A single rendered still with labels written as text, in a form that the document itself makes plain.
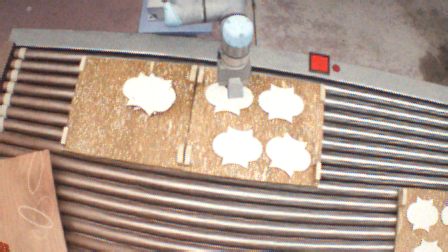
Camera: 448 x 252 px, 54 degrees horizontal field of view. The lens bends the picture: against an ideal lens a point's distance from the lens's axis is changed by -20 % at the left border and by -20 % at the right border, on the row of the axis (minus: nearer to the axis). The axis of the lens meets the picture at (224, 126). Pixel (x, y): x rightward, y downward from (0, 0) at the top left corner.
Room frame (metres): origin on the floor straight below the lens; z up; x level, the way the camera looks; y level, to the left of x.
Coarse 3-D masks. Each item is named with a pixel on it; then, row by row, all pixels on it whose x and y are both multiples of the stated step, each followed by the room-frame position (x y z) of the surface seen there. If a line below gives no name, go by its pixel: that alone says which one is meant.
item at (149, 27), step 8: (144, 0) 1.15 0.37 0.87; (144, 8) 1.11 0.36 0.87; (144, 16) 1.07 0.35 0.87; (144, 24) 1.04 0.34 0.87; (152, 24) 1.04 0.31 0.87; (160, 24) 1.04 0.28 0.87; (200, 24) 1.06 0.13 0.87; (208, 24) 1.06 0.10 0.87; (144, 32) 1.00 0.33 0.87; (152, 32) 1.00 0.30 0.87; (160, 32) 1.01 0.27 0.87; (168, 32) 1.01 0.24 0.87; (176, 32) 1.01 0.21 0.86; (184, 32) 1.02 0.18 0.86; (192, 32) 1.02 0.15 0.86; (200, 32) 1.02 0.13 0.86; (208, 32) 1.03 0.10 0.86
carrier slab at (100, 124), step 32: (96, 64) 0.81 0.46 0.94; (128, 64) 0.82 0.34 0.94; (160, 64) 0.83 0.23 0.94; (96, 96) 0.69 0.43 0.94; (192, 96) 0.73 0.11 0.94; (96, 128) 0.58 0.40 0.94; (128, 128) 0.60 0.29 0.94; (160, 128) 0.61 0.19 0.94; (128, 160) 0.49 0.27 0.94; (160, 160) 0.51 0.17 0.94
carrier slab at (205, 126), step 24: (216, 72) 0.83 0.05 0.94; (312, 96) 0.79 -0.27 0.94; (192, 120) 0.65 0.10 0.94; (216, 120) 0.66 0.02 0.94; (240, 120) 0.67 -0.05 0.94; (264, 120) 0.68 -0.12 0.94; (312, 120) 0.71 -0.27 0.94; (192, 144) 0.58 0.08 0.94; (264, 144) 0.61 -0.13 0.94; (312, 144) 0.63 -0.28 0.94; (192, 168) 0.50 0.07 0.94; (216, 168) 0.51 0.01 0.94; (240, 168) 0.52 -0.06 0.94; (264, 168) 0.53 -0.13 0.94; (312, 168) 0.55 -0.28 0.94
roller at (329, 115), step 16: (16, 80) 0.73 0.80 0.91; (32, 80) 0.74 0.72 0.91; (48, 80) 0.74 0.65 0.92; (64, 80) 0.75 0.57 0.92; (336, 112) 0.76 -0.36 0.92; (368, 128) 0.73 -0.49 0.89; (384, 128) 0.73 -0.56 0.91; (400, 128) 0.74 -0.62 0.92; (416, 128) 0.75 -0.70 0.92; (432, 128) 0.76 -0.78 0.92
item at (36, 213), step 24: (0, 168) 0.35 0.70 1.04; (24, 168) 0.37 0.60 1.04; (48, 168) 0.39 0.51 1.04; (0, 192) 0.27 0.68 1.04; (24, 192) 0.29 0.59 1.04; (48, 192) 0.31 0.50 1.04; (0, 216) 0.19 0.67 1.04; (24, 216) 0.21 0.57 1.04; (48, 216) 0.23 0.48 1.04; (0, 240) 0.11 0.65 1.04; (24, 240) 0.13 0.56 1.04; (48, 240) 0.16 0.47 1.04
